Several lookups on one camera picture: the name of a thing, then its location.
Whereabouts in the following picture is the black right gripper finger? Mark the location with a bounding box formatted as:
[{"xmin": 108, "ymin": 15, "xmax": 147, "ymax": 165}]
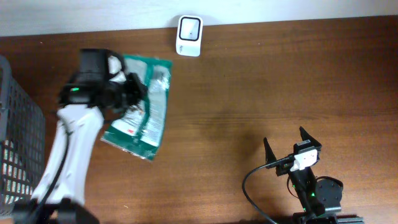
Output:
[
  {"xmin": 263, "ymin": 138, "xmax": 277, "ymax": 169},
  {"xmin": 299, "ymin": 126, "xmax": 322, "ymax": 149}
]

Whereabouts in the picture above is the green wipes packet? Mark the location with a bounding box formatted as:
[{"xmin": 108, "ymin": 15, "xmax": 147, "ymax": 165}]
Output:
[{"xmin": 101, "ymin": 55, "xmax": 172, "ymax": 161}]

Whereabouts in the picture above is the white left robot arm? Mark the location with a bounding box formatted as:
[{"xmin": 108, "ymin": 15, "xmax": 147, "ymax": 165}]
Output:
[{"xmin": 12, "ymin": 68, "xmax": 147, "ymax": 223}]

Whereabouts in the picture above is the white barcode scanner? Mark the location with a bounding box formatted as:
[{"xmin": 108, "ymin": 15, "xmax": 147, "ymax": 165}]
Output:
[{"xmin": 175, "ymin": 15, "xmax": 203, "ymax": 57}]

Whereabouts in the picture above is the grey plastic mesh basket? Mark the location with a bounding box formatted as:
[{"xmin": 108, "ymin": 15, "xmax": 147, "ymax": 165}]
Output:
[{"xmin": 1, "ymin": 56, "xmax": 45, "ymax": 219}]

